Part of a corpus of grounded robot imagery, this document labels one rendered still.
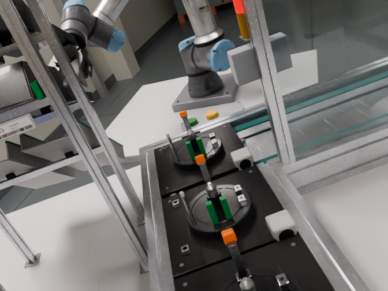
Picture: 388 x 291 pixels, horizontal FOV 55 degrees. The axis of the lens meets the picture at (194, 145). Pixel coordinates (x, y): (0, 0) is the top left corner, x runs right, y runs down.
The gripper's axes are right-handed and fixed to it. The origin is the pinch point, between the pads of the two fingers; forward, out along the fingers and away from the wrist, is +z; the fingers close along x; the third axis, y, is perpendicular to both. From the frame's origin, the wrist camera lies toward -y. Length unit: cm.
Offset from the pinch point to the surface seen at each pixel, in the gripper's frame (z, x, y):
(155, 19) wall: -516, 77, 346
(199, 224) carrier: 38.7, -26.7, 11.0
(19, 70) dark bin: 14.8, -4.4, -18.7
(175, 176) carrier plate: 20.0, -19.8, 21.7
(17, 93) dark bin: 17.6, -2.6, -16.3
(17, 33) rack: 16.6, -10.3, -26.5
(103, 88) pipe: -283, 131, 257
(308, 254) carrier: 50, -45, 8
